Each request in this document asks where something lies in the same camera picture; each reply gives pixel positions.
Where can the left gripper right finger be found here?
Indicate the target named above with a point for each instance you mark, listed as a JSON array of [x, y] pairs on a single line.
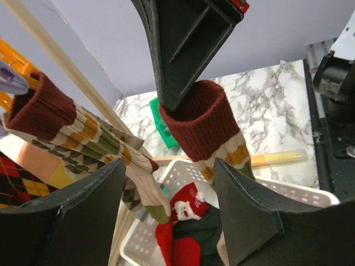
[[263, 227]]

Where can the red santa sock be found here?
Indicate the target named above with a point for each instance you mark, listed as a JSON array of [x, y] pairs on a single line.
[[193, 231]]

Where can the white oval clip hanger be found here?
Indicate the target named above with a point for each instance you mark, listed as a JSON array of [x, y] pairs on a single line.
[[16, 74]]

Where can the wooden clothes rack frame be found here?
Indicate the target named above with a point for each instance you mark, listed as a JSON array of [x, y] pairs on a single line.
[[69, 69]]

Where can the beige brown argyle sock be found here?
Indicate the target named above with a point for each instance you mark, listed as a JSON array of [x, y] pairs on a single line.
[[79, 165]]

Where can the striped argyle sock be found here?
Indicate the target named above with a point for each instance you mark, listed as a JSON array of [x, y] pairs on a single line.
[[47, 114]]

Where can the black red yellow argyle sock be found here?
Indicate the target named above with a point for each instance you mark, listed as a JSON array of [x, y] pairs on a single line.
[[19, 186]]

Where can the white perforated plastic basket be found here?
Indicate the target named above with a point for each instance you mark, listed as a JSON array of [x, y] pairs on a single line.
[[140, 247]]

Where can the yellow translucent tube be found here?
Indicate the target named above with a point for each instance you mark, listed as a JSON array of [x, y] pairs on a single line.
[[279, 157]]

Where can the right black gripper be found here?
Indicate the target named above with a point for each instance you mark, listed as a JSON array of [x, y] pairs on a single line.
[[183, 37]]

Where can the green plastic bin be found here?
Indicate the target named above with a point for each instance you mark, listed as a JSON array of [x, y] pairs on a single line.
[[161, 126]]

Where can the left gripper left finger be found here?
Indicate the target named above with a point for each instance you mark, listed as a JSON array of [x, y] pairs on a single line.
[[71, 226]]

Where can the black metal base rail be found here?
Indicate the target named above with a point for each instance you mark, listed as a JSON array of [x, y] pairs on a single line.
[[330, 124]]

